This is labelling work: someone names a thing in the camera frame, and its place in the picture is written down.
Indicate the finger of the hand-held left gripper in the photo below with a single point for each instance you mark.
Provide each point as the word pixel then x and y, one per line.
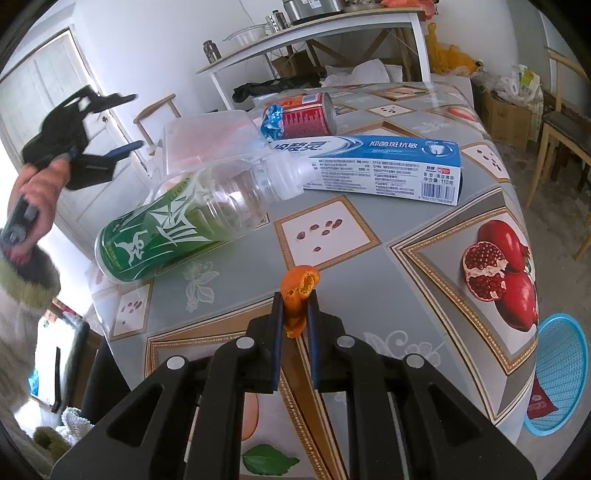
pixel 111 100
pixel 124 148

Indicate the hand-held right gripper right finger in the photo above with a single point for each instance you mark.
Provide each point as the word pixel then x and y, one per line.
pixel 314 341

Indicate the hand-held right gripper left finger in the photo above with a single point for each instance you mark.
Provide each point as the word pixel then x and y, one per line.
pixel 277 341

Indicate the orange peel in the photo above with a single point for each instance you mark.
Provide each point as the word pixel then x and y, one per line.
pixel 295 286

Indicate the green label plastic bottle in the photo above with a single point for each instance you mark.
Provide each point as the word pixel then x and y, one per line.
pixel 152 230

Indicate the red drink can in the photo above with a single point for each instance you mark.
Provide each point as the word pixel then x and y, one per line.
pixel 307 117

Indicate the blue white toothpaste box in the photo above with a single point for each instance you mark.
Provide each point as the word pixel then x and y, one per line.
pixel 392 170

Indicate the blue plastic basket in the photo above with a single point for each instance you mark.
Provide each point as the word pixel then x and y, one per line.
pixel 558 369

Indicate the person's left forearm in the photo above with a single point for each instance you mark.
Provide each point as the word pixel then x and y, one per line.
pixel 27 286

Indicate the person's left hand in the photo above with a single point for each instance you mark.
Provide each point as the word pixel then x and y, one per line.
pixel 46 203

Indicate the white door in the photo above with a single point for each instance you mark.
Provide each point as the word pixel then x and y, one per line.
pixel 46 74

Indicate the fruit print tablecloth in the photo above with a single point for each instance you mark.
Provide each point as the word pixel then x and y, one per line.
pixel 369 277

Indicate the small metal jar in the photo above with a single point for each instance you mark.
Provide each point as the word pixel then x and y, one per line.
pixel 211 50

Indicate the crumpled blue foil wrapper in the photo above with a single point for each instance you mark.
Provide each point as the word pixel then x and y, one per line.
pixel 272 122

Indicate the clear plastic bowl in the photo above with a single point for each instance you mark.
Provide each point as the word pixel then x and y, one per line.
pixel 247 36

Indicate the black cloth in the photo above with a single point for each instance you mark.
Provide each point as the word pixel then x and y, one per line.
pixel 268 90

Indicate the steel cup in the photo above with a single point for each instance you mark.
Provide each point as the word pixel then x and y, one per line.
pixel 274 22

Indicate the cardboard box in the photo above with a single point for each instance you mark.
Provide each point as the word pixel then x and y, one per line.
pixel 295 64
pixel 505 117

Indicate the fuzzy white green jacket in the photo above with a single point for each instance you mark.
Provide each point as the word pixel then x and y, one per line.
pixel 76 427

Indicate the steel rice cooker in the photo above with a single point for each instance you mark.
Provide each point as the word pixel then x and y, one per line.
pixel 309 9

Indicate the white side table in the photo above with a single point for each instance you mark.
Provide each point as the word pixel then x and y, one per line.
pixel 323 27

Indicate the red snack packet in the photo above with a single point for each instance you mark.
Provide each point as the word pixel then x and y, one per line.
pixel 540 406

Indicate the large white bag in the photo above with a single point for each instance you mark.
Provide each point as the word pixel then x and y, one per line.
pixel 364 71

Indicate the steel plate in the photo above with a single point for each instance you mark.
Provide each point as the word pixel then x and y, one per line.
pixel 362 8

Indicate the orange plastic bag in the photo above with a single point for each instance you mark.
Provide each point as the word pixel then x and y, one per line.
pixel 408 3

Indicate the yellow plastic bag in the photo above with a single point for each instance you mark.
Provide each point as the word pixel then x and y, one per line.
pixel 450 53

